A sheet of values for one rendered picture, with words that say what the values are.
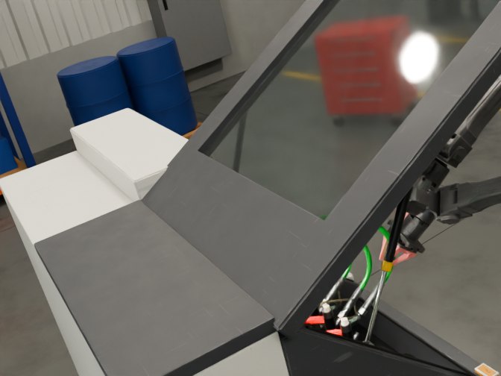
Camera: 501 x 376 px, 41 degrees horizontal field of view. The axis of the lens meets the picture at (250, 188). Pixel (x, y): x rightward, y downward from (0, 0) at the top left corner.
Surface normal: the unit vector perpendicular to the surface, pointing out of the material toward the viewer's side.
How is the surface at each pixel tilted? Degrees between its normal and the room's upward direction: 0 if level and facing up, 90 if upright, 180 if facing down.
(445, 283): 0
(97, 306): 0
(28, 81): 90
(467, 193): 49
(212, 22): 90
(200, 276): 0
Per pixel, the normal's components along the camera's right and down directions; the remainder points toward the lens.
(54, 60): 0.54, 0.23
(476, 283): -0.22, -0.89
